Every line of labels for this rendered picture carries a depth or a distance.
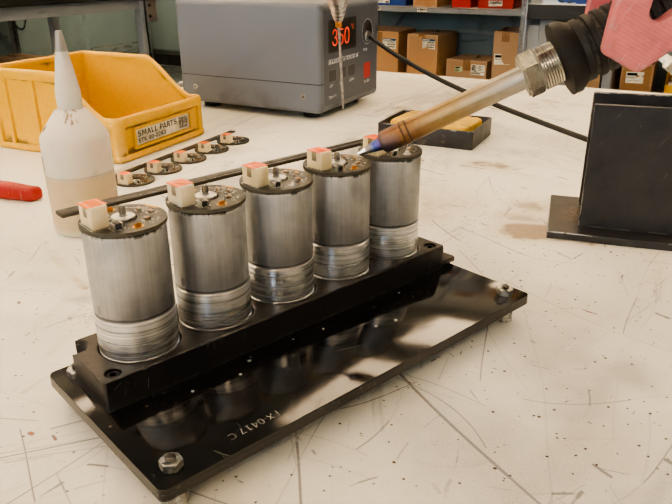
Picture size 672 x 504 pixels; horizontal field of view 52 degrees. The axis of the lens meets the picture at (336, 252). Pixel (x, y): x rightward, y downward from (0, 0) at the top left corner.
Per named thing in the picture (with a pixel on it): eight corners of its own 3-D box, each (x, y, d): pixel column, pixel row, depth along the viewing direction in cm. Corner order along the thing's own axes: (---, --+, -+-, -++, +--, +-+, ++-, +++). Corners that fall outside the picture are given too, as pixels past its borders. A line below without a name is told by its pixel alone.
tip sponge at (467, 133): (490, 134, 55) (492, 115, 54) (471, 150, 51) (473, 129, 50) (402, 125, 58) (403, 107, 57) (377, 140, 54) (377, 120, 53)
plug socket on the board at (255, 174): (275, 183, 23) (274, 164, 23) (254, 189, 23) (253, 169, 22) (261, 178, 24) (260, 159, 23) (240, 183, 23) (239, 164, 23)
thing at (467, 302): (394, 263, 32) (395, 241, 32) (527, 318, 27) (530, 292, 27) (53, 402, 22) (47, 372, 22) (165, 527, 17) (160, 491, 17)
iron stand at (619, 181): (641, 313, 35) (810, 170, 30) (506, 206, 35) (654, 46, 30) (633, 266, 40) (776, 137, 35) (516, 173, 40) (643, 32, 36)
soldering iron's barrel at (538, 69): (390, 168, 24) (570, 86, 23) (371, 128, 23) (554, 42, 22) (389, 157, 25) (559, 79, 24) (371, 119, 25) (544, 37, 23)
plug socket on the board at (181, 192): (203, 202, 21) (201, 181, 21) (179, 209, 21) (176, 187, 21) (189, 196, 22) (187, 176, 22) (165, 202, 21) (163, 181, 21)
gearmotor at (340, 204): (381, 287, 27) (384, 160, 25) (335, 307, 26) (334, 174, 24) (339, 268, 29) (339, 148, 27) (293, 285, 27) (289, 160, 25)
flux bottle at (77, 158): (117, 212, 39) (91, 25, 35) (126, 232, 36) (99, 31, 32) (52, 220, 38) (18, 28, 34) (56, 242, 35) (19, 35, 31)
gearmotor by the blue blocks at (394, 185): (428, 267, 29) (434, 147, 27) (387, 284, 27) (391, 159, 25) (386, 250, 31) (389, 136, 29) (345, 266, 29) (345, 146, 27)
